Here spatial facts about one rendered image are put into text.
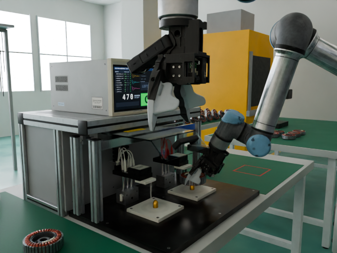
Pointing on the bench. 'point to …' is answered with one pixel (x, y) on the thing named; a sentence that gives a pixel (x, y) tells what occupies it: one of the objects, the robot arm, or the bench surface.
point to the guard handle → (185, 141)
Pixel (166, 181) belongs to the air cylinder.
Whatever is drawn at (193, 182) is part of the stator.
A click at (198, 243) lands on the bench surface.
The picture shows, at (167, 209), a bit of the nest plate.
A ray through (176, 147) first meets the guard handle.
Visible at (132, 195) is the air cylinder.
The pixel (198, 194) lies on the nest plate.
